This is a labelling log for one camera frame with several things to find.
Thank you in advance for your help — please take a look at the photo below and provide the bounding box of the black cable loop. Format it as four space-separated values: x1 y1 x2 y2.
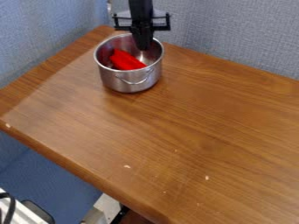
0 192 16 224

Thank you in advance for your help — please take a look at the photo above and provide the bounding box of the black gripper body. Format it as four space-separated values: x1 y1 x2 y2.
112 8 172 32

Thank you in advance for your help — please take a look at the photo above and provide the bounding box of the white box under table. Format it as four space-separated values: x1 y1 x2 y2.
78 193 120 224

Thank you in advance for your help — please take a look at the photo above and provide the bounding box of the white ribbed appliance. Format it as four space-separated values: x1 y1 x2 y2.
0 188 49 224

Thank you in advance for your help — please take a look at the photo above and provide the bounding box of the small metal pot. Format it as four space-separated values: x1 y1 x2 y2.
93 33 164 93

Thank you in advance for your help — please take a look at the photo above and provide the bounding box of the red plastic block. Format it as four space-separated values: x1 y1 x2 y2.
109 49 146 70

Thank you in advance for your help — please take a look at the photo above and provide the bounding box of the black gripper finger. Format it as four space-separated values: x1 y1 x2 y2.
130 24 153 51

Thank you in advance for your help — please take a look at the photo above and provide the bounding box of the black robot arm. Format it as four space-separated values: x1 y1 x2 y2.
112 0 171 51

